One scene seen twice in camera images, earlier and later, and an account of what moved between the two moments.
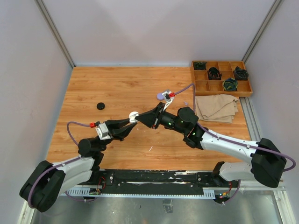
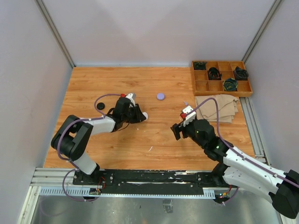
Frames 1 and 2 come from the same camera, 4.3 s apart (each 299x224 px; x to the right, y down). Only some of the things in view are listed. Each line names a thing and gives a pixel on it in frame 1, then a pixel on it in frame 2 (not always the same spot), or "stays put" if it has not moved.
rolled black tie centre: [214, 74] stays put
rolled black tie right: [240, 74] stays put
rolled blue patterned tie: [230, 84] stays put
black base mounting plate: [156, 181] stays put
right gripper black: [150, 118] to [177, 129]
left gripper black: [117, 130] to [139, 115]
